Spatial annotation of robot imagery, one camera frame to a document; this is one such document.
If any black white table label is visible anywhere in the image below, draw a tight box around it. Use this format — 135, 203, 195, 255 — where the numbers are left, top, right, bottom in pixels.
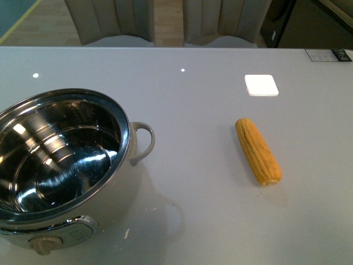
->
305, 49, 352, 62

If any black appliance box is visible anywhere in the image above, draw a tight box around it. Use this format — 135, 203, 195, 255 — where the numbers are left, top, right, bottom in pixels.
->
260, 0, 296, 48

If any yellow corn cob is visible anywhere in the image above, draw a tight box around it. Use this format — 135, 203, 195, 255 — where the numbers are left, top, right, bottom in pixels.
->
234, 118, 282, 186

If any right beige dining chair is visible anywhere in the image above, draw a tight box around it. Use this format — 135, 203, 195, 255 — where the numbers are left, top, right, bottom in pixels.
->
183, 0, 271, 48

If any beige dining chair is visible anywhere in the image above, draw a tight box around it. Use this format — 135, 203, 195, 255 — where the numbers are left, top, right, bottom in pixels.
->
65, 0, 155, 47
183, 0, 271, 48

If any cream electric cooking pot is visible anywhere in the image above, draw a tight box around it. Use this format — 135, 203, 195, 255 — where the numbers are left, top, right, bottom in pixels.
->
1, 88, 156, 255

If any left beige dining chair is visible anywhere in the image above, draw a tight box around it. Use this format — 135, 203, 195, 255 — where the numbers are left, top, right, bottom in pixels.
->
65, 0, 155, 47

